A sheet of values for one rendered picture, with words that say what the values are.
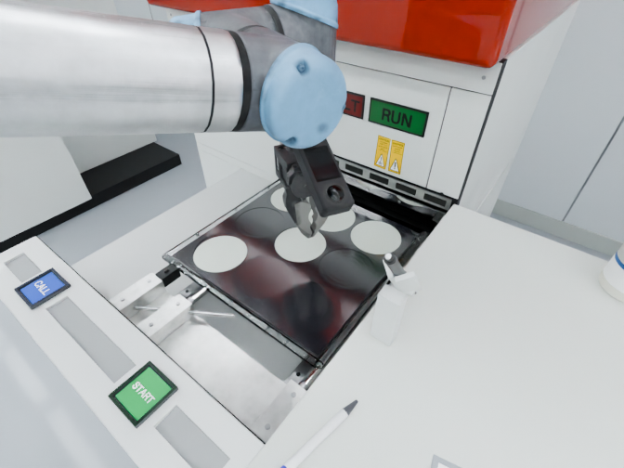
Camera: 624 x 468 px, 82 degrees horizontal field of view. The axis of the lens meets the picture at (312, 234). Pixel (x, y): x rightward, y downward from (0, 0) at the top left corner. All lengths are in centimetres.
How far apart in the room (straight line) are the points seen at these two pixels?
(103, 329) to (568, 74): 207
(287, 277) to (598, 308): 47
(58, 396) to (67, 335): 121
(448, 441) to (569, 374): 18
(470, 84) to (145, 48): 51
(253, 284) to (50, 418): 125
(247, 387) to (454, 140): 52
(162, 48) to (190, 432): 38
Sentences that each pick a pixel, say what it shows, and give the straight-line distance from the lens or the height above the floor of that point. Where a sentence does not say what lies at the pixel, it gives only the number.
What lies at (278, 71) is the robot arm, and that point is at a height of 130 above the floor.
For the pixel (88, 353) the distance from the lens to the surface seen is 57.
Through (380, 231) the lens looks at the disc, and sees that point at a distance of 74.
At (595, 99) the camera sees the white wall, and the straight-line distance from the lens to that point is 219.
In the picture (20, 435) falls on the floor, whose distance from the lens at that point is 179.
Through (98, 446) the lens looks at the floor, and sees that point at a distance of 163.
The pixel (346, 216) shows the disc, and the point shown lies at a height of 90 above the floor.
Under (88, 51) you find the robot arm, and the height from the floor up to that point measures 132.
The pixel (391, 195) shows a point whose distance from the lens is 78.
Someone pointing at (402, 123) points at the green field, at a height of 109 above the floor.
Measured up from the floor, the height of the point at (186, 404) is 96.
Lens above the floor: 138
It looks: 41 degrees down
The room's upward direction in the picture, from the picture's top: straight up
